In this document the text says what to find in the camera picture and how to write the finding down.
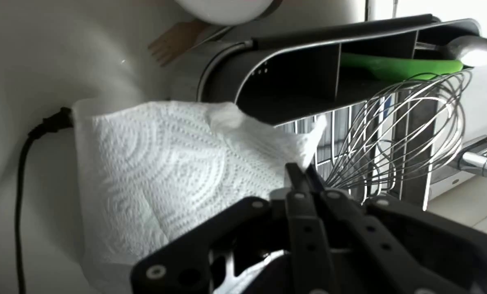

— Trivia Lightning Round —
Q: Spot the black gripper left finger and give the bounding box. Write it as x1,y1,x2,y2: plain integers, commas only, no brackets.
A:
129,161,339,294

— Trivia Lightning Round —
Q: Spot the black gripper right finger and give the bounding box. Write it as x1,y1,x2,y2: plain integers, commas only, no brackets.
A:
306,165,487,294

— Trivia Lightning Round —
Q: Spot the white embossed paper towel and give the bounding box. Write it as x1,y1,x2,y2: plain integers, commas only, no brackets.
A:
71,98,330,294

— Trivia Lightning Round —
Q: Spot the black dish rack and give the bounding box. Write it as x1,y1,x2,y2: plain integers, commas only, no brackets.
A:
196,13,482,210

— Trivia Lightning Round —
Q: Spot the green plastic utensil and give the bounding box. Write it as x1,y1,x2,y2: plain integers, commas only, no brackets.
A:
340,50,466,83

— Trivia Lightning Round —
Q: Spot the grey spoon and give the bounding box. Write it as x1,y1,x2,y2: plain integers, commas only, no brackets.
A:
417,34,487,68

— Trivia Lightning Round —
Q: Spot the wooden fork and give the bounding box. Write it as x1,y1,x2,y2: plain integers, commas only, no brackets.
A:
147,19,211,68

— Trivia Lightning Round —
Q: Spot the white bowl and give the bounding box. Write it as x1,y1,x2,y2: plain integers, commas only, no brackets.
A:
175,0,285,26

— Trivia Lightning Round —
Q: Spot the steel wire whisk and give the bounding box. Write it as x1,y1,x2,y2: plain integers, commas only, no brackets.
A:
324,68,487,192

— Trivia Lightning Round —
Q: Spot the black power cord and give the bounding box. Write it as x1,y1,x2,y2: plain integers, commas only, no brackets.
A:
13,106,75,294

